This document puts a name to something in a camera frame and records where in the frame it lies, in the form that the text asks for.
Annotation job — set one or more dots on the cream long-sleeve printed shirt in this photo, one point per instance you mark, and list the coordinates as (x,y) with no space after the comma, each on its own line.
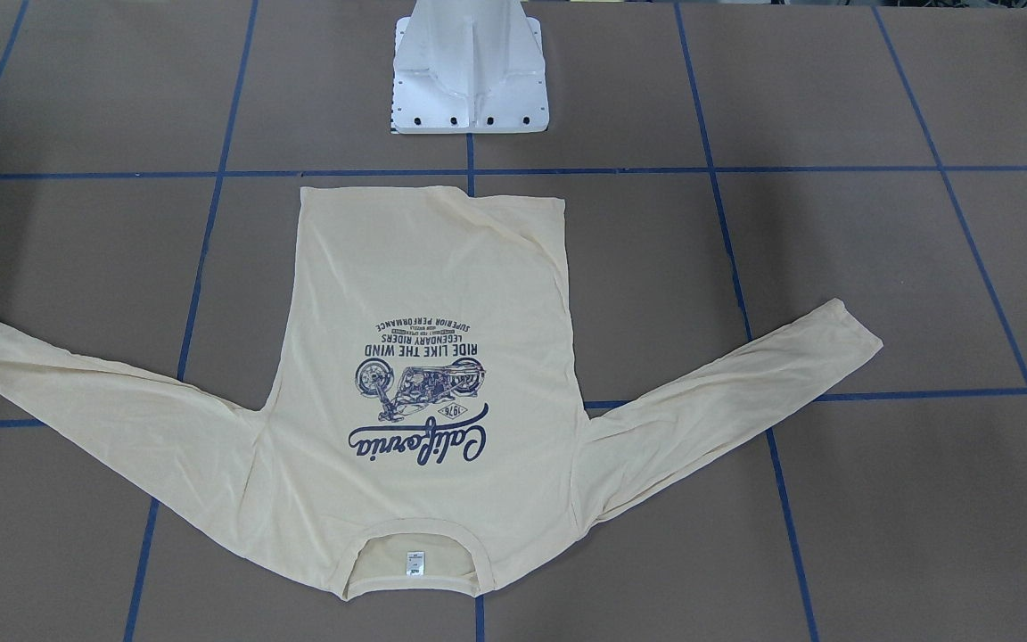
(425,427)

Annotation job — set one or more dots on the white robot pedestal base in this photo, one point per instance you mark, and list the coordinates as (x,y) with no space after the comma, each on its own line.
(469,67)

